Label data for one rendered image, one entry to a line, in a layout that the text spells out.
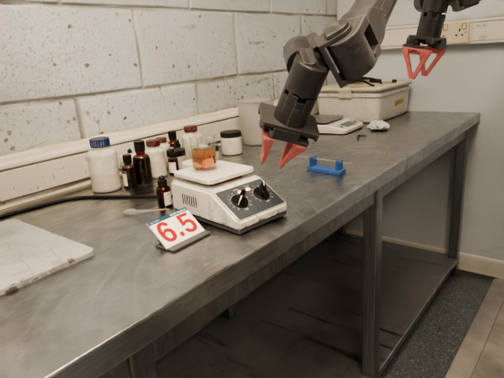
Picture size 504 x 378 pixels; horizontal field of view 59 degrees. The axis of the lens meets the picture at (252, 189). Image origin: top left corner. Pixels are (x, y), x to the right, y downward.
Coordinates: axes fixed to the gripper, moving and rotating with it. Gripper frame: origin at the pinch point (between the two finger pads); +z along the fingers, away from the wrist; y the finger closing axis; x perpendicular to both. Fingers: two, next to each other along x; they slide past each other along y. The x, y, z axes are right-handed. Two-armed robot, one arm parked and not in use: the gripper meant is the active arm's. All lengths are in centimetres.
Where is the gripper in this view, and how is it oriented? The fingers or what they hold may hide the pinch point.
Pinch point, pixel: (271, 160)
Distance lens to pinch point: 80.3
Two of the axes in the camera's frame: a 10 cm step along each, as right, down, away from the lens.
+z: -2.9, 7.4, 6.0
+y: -9.6, -2.1, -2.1
